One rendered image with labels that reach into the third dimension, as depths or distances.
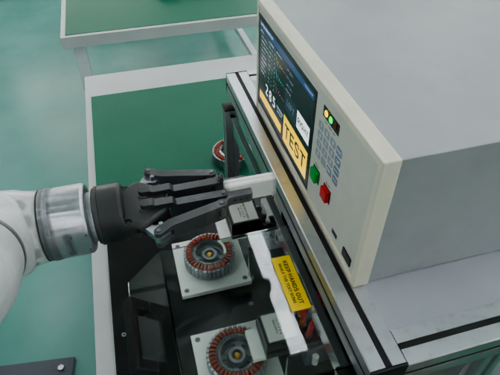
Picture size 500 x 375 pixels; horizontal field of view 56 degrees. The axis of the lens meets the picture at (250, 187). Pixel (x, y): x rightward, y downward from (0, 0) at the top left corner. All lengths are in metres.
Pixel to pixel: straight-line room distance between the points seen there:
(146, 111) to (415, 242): 1.15
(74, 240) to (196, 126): 0.96
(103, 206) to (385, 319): 0.36
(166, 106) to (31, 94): 1.87
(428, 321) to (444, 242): 0.10
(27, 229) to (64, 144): 2.27
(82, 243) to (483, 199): 0.47
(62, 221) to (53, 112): 2.57
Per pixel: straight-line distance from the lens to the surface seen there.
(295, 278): 0.68
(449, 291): 0.65
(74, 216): 0.58
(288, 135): 0.75
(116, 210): 0.58
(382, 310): 0.61
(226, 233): 0.98
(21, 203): 0.60
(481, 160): 0.55
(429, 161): 0.51
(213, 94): 1.65
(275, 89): 0.78
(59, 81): 3.46
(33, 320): 2.06
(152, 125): 1.52
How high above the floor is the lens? 1.61
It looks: 43 degrees down
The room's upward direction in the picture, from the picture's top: straight up
